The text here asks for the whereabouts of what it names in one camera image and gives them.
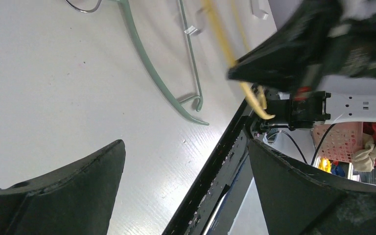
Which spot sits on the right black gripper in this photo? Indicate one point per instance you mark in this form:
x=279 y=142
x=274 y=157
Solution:
x=321 y=38

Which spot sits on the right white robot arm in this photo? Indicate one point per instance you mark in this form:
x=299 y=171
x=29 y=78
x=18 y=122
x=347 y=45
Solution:
x=309 y=106

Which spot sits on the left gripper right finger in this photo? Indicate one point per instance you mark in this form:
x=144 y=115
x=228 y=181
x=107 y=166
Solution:
x=298 y=199

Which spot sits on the pink plastic basket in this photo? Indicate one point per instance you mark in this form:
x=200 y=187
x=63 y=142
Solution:
x=339 y=143

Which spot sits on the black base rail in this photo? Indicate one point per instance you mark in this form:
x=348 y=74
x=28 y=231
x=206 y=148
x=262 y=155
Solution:
x=215 y=178

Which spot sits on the pale yellow hanger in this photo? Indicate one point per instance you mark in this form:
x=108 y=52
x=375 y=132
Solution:
x=257 y=102

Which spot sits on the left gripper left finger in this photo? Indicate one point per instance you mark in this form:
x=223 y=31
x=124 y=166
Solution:
x=76 y=199

